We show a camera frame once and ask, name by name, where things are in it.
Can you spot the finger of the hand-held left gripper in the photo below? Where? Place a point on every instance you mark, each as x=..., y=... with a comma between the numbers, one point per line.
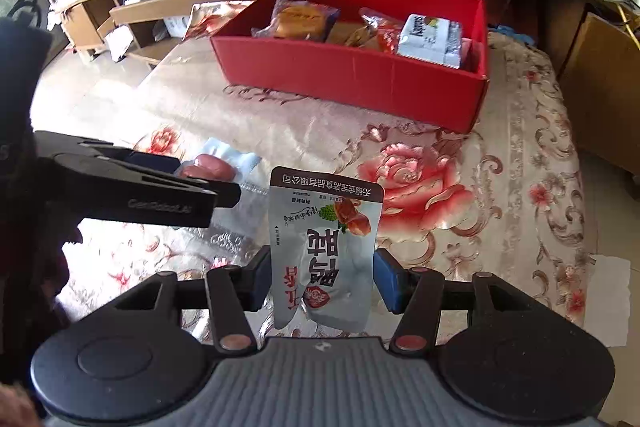
x=150, y=197
x=150, y=163

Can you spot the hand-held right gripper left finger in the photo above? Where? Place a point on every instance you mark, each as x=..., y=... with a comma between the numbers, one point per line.
x=257, y=282

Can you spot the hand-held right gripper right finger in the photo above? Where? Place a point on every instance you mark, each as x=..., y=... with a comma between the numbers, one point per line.
x=387, y=279

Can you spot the sausage packet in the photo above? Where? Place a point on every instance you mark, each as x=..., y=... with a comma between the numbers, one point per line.
x=215, y=167

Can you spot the white grey meat snack pouch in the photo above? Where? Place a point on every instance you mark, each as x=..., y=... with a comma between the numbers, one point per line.
x=325, y=247

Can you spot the red cardboard box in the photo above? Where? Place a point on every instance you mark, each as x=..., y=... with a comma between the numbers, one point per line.
x=350, y=77

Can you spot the clear bread packet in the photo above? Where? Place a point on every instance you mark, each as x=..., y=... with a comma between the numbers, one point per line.
x=300, y=19

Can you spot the white wafer packet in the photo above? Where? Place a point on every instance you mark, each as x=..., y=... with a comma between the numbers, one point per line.
x=430, y=39

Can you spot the floral tablecloth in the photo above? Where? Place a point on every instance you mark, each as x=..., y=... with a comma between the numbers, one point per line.
x=475, y=207

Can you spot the blue and white box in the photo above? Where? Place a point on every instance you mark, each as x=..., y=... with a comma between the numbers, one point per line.
x=177, y=27

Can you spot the white paper sheet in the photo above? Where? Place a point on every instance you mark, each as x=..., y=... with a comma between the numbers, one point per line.
x=610, y=297

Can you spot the blue plastic bag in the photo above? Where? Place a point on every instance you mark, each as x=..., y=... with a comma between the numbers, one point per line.
x=512, y=36

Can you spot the brown cabinet door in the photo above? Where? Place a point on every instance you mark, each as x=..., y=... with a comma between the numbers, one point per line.
x=605, y=97

